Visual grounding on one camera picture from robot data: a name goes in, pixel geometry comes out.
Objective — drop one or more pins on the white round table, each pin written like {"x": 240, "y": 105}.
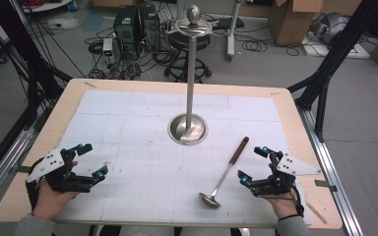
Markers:
{"x": 46, "y": 5}

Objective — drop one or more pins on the person's right hand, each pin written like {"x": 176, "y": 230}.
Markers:
{"x": 285, "y": 206}

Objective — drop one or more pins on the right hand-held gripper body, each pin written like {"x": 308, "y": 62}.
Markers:
{"x": 292, "y": 165}

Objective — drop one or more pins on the person's left hand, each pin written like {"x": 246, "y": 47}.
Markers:
{"x": 50, "y": 201}

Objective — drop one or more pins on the black tape piece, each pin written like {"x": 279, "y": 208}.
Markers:
{"x": 22, "y": 169}
{"x": 325, "y": 185}

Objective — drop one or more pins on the black metal frame strut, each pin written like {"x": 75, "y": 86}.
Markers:
{"x": 29, "y": 65}
{"x": 334, "y": 55}

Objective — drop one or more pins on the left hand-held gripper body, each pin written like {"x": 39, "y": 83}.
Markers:
{"x": 47, "y": 165}

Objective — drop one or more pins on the white metal stand post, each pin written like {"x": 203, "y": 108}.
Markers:
{"x": 232, "y": 32}

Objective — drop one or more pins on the black flat device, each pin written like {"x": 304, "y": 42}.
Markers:
{"x": 224, "y": 23}

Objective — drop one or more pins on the black computer tower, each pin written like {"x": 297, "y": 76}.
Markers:
{"x": 150, "y": 28}
{"x": 126, "y": 29}

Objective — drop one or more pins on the large cardboard box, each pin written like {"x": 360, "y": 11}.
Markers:
{"x": 292, "y": 24}

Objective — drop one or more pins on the aluminium rail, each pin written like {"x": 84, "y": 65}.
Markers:
{"x": 5, "y": 167}
{"x": 328, "y": 167}

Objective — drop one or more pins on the white grid mat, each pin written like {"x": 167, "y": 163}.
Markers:
{"x": 144, "y": 183}

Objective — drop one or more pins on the beige tape strip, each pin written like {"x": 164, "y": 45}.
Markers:
{"x": 315, "y": 212}

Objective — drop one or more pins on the tall steel utensil stand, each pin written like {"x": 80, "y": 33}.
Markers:
{"x": 190, "y": 82}

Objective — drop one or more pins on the black stool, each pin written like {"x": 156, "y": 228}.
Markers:
{"x": 177, "y": 67}

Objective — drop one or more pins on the white flat panel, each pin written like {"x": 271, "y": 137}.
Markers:
{"x": 357, "y": 52}

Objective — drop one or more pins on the grey round appliance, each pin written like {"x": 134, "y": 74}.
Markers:
{"x": 333, "y": 26}

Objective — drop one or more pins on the small silver box device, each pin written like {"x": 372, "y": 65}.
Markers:
{"x": 108, "y": 47}

